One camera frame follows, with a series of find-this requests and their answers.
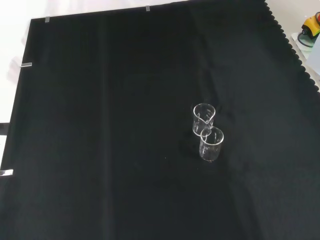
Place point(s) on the yellow stop button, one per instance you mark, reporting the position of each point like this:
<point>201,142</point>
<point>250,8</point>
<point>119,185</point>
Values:
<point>311,26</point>

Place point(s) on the clear cloth clip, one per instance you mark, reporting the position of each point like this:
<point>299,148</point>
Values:
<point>6,172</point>
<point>47,19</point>
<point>26,65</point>
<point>148,8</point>

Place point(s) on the clear glass beaker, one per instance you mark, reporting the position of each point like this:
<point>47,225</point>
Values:
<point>212,150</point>
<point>200,125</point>

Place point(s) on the grey flat panel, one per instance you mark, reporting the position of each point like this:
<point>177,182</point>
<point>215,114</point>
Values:
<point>314,60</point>

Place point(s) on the black bench cloth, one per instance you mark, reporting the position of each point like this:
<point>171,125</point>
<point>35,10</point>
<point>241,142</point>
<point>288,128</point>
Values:
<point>100,125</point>

